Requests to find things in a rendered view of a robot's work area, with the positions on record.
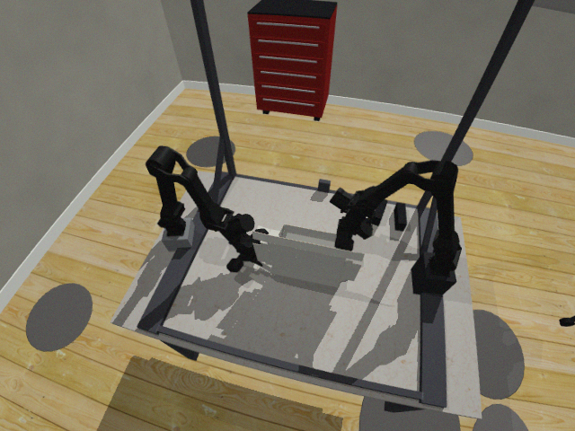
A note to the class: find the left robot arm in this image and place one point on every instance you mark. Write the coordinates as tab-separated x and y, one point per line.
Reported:
441	184

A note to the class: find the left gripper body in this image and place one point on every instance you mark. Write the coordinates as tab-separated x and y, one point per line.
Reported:
342	241

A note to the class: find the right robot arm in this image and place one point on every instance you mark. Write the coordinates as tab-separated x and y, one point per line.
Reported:
211	214

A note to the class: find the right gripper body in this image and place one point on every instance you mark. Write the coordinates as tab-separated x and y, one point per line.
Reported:
234	265

